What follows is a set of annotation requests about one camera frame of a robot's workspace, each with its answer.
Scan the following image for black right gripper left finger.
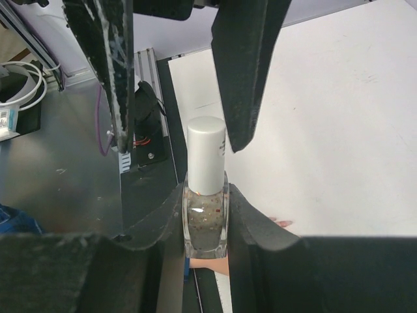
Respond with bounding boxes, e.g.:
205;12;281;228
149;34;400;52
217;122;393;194
1;186;184;312

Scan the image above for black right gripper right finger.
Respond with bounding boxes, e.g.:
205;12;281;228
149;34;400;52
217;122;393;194
227;185;416;312

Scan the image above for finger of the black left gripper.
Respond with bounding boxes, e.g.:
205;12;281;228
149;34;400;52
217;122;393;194
63;0;134;153
211;0;291;153

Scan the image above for clear glitter nail polish bottle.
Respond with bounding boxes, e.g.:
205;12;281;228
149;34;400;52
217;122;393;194
182;175;229;260

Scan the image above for blue plaid sleeve forearm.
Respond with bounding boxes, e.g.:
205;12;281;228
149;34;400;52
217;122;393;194
0;205;45;234

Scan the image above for mannequin hand with long nails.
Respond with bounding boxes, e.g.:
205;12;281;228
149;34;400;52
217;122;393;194
190;216;293;276

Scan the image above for aluminium base extrusion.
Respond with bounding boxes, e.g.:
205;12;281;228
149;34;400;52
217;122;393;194
134;48;158;93

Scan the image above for shiny metal front plate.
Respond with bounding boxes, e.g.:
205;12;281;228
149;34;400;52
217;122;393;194
1;81;123;236

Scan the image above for white over-ear headphones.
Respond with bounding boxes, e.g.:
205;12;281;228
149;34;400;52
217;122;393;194
1;61;48;112

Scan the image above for white tissue packet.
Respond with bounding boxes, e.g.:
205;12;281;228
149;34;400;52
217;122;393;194
0;106;20;142

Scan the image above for left aluminium frame post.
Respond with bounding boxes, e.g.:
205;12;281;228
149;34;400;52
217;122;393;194
1;1;65;91

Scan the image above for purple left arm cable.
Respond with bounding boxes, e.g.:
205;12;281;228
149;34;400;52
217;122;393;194
94;84;115;156

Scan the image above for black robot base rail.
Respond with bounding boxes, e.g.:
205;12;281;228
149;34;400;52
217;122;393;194
120;58;216;313

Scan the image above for left white slotted cable duct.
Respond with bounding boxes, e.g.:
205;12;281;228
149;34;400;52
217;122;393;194
119;153;132;174

